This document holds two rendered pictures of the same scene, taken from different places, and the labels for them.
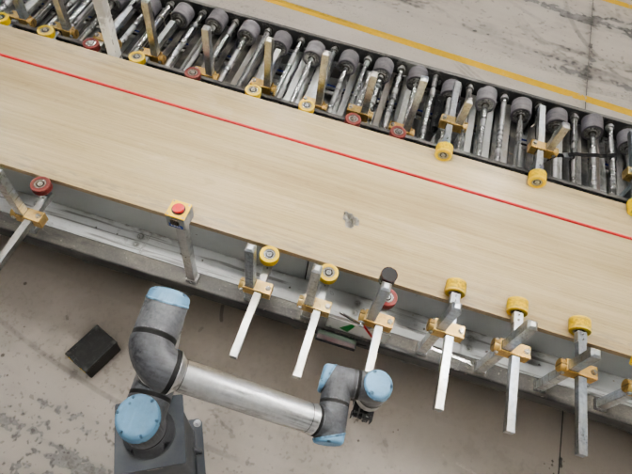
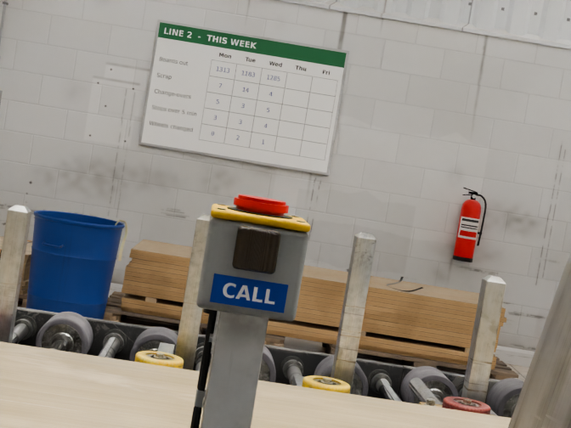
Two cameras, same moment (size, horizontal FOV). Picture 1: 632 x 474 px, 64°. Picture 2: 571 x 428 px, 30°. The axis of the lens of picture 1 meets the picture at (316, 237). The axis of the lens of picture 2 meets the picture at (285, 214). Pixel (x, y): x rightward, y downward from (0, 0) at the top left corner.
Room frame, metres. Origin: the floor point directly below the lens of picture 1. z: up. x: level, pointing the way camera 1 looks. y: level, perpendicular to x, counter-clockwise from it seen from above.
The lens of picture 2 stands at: (0.18, 0.60, 1.26)
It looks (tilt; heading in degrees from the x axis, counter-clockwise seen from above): 3 degrees down; 350
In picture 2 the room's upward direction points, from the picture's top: 9 degrees clockwise
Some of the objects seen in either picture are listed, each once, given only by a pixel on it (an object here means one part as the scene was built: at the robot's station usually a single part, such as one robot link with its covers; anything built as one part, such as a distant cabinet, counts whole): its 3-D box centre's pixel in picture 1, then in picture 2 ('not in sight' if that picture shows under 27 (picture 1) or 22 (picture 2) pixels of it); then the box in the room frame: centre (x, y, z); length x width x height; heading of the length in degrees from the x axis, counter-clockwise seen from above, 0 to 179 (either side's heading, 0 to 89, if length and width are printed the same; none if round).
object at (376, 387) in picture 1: (374, 388); not in sight; (0.49, -0.27, 1.14); 0.10 x 0.09 x 0.12; 90
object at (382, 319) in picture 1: (375, 319); not in sight; (0.86, -0.30, 0.85); 0.14 x 0.06 x 0.05; 84
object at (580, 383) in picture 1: (580, 385); not in sight; (0.72, -1.06, 0.95); 0.50 x 0.04 x 0.04; 174
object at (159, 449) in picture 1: (147, 430); not in sight; (0.32, 0.47, 0.65); 0.19 x 0.19 x 0.10
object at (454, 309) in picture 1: (435, 331); not in sight; (0.83, -0.52, 0.91); 0.04 x 0.04 x 0.48; 84
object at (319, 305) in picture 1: (314, 305); not in sight; (0.88, -0.05, 0.81); 0.14 x 0.06 x 0.05; 84
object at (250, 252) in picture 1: (250, 277); not in sight; (0.91, 0.22, 0.88); 0.04 x 0.04 x 0.48; 84
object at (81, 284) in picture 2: not in sight; (73, 272); (6.74, 0.66, 0.36); 0.59 x 0.57 x 0.73; 171
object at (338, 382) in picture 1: (339, 384); not in sight; (0.48, -0.16, 1.14); 0.12 x 0.12 x 0.09; 0
